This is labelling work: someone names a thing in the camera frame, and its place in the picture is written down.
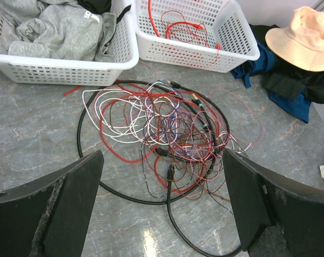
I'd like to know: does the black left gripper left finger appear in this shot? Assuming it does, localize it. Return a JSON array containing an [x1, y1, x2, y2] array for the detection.
[[0, 150, 104, 256]]

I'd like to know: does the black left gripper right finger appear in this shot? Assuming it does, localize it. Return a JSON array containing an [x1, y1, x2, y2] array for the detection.
[[222, 149, 324, 256]]

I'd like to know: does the thin red wire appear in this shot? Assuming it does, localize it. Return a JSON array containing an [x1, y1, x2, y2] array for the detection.
[[62, 0, 234, 195]]

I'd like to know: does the blue garment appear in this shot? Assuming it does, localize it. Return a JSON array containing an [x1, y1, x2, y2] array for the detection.
[[231, 42, 311, 123]]

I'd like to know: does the black garment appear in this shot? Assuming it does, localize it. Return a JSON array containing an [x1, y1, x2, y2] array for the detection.
[[249, 24, 324, 105]]

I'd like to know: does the beige bucket hat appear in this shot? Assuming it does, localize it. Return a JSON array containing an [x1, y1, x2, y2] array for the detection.
[[265, 6, 324, 72]]

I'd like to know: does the right white basket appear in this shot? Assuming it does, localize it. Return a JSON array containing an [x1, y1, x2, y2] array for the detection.
[[133, 1, 260, 73]]

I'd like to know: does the white basket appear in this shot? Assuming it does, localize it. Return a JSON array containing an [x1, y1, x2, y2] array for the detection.
[[133, 1, 260, 73], [0, 1, 139, 86]]

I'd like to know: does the grey garment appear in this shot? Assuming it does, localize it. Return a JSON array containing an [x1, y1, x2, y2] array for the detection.
[[0, 1, 117, 62]]

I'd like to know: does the middle white basket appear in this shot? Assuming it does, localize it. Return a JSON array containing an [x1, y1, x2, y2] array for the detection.
[[0, 1, 139, 86]]

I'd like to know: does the black printed shirt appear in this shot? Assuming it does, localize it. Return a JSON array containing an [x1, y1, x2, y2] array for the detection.
[[77, 0, 132, 24]]

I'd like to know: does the thick black cable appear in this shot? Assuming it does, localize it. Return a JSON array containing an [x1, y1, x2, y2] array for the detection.
[[76, 79, 243, 257]]

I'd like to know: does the thin brown wire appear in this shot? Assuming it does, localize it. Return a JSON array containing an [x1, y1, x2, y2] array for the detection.
[[108, 99, 232, 212]]

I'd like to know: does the thin blue wire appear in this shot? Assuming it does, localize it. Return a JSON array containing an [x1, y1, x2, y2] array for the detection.
[[158, 79, 189, 142]]

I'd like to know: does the thin white wire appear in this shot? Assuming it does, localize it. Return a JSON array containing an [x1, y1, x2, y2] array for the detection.
[[82, 82, 252, 156]]

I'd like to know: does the red cable in basket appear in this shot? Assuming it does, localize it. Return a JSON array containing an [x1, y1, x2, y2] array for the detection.
[[166, 21, 221, 51]]

